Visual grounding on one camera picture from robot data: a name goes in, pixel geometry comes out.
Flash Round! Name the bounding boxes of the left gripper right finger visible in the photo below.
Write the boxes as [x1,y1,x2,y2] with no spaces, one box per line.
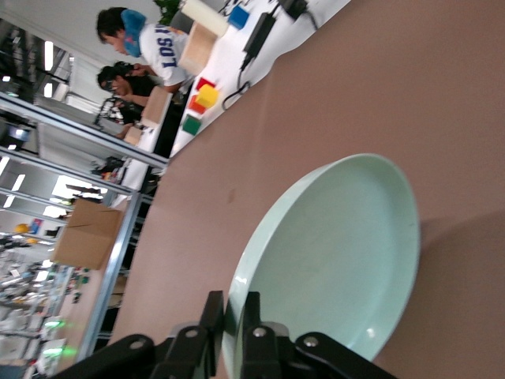
[239,291,399,379]

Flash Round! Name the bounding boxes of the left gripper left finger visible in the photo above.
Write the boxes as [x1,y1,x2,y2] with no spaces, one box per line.
[50,291,226,379]

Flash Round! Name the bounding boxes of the pale green plate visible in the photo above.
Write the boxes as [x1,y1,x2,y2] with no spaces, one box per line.
[221,152,421,379]

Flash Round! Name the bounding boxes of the brown cardboard box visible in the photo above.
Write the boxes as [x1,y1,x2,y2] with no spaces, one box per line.
[50,197,125,272]

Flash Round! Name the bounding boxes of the light plywood box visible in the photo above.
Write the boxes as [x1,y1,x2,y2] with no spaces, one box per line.
[140,85,174,129]
[178,21,219,77]
[123,126,144,148]

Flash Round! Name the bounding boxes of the green block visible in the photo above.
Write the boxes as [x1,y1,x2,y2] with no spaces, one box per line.
[181,114,204,137]

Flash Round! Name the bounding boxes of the orange block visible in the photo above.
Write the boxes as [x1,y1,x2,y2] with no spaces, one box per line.
[188,94,208,116]

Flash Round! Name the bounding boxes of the yellow block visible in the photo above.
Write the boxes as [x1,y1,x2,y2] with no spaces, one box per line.
[196,83,220,109]

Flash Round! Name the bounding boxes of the person in black shirt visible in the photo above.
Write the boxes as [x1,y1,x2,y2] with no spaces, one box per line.
[97,61,159,139]

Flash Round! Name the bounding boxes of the person in white shirt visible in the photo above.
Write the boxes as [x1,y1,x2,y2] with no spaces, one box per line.
[96,6,191,94]

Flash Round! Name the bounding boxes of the black power adapter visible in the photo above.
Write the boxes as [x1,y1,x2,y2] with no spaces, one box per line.
[242,11,277,57]
[277,0,309,21]

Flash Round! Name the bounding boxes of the blue block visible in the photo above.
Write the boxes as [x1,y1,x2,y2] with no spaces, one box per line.
[227,4,251,31]

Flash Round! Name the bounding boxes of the green plant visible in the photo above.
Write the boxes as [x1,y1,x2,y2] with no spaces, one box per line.
[153,0,183,25]

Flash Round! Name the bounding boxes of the aluminium frame post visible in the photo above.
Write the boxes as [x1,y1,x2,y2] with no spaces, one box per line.
[77,191,144,362]

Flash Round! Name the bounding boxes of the aluminium frame beam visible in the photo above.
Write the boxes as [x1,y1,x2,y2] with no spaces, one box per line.
[0,92,171,171]

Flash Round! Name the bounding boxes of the black cable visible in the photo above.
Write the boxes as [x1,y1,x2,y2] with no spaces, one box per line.
[221,54,254,112]

